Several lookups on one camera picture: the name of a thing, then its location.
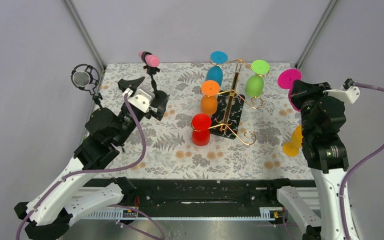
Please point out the green plastic wine glass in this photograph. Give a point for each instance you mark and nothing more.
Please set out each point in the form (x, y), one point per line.
(255, 83)

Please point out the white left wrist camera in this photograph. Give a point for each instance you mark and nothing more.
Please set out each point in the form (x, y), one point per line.
(141, 99)

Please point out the magenta plastic wine glass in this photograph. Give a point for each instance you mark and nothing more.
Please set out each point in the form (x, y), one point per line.
(286, 81)

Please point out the gold wire wine glass rack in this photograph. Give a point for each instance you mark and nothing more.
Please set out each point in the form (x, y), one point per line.
(226, 120)

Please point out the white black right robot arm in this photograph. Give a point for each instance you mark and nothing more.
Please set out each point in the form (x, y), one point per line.
(322, 116)

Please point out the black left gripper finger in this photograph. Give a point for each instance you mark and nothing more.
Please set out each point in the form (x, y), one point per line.
(130, 85)
(160, 103)

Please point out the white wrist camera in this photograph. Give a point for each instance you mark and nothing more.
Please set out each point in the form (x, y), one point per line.
(141, 99)
(348, 96)

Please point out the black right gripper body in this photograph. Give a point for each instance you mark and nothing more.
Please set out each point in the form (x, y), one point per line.
(298, 91)

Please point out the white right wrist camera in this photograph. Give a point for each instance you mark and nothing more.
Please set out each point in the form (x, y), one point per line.
(348, 96)

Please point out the yellow plastic wine glass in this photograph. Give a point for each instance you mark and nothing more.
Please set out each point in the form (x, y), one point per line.
(292, 148)

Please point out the orange plastic wine glass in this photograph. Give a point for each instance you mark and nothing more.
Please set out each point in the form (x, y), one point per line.
(209, 102)

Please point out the red plastic wine glass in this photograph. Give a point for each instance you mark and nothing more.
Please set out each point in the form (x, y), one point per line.
(200, 124)

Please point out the pink microphone on black stand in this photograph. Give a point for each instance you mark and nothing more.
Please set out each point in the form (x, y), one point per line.
(151, 66)

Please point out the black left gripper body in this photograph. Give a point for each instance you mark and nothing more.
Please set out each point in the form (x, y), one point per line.
(127, 115)

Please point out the blue plastic wine glass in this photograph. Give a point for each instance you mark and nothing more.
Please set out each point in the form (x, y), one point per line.
(215, 73)

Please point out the floral patterned table cloth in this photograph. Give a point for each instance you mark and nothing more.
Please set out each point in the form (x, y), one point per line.
(256, 154)

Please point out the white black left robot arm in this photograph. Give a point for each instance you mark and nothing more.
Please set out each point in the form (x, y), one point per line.
(53, 212)

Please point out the grey studio microphone on stand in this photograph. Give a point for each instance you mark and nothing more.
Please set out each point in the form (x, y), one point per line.
(86, 78)

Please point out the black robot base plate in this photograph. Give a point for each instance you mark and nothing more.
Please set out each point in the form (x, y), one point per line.
(202, 198)

